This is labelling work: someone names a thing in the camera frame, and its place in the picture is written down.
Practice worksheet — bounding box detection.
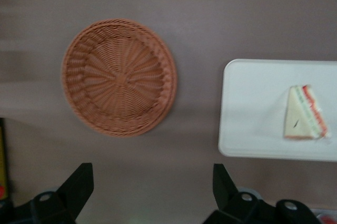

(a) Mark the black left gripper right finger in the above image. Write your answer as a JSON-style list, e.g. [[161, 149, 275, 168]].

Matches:
[[203, 163, 276, 224]]

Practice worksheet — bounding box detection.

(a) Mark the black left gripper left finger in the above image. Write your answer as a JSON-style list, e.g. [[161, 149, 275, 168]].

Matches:
[[29, 162, 95, 224]]

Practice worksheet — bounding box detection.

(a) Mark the triangular sandwich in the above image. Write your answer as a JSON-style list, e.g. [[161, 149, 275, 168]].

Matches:
[[283, 84, 330, 141]]

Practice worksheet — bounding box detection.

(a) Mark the cream plastic tray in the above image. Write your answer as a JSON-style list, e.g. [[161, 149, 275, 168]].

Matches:
[[217, 58, 337, 162]]

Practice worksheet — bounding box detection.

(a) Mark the round brown wicker basket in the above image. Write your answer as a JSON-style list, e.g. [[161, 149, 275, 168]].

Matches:
[[61, 18, 177, 139]]

